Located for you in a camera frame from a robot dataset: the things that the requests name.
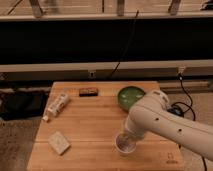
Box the black hanging cable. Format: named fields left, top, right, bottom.
left=105, top=9, right=140, bottom=80

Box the green ceramic bowl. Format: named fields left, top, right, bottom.
left=117, top=86, right=145, bottom=112

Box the black power cable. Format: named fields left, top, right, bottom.
left=167, top=73, right=209, bottom=171

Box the dark brown chocolate bar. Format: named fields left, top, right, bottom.
left=79, top=88, right=98, bottom=97

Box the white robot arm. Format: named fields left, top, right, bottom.
left=124, top=90, right=213, bottom=161

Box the wooden cutting board table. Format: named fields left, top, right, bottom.
left=27, top=81, right=183, bottom=171

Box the beige rectangular sponge block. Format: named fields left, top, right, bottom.
left=48, top=131, right=70, bottom=155

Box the white toothpaste tube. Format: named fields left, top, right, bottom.
left=42, top=93, right=70, bottom=122

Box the white ceramic cup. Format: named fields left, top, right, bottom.
left=115, top=133, right=136, bottom=156

